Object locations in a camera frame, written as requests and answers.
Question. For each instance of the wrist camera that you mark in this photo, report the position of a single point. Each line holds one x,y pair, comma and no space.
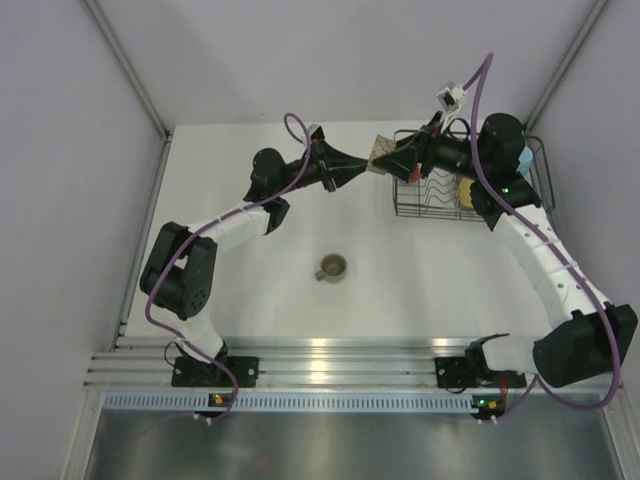
316,133
452,97

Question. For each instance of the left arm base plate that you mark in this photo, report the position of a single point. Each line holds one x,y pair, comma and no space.
191,373

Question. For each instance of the light blue ceramic mug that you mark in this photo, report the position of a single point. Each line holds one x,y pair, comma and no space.
526,160

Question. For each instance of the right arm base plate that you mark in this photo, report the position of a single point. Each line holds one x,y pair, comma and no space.
458,373

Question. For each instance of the small orange cup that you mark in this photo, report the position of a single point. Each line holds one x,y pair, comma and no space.
415,174

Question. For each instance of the fluted beige small cup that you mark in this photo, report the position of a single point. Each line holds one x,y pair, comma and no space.
381,146

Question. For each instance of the aluminium mounting rail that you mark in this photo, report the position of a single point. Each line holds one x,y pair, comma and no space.
312,364

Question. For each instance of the perforated cable duct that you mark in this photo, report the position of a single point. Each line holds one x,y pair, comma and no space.
295,402

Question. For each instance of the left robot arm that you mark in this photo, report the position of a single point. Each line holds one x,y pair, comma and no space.
178,274

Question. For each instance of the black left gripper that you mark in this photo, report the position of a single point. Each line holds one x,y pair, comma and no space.
342,167

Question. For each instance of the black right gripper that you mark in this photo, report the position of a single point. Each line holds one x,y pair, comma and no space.
402,165

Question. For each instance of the yellow ceramic mug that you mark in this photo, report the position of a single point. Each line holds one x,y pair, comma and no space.
464,194

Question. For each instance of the grey wire dish rack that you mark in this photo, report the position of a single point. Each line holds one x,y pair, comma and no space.
435,197

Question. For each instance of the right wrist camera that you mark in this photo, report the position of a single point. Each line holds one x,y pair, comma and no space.
452,97

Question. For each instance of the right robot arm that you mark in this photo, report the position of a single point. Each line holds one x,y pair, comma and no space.
589,336

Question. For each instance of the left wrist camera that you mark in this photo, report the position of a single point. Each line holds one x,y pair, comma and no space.
316,133

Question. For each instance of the grey-brown stoneware cup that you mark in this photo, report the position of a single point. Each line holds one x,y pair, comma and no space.
332,268

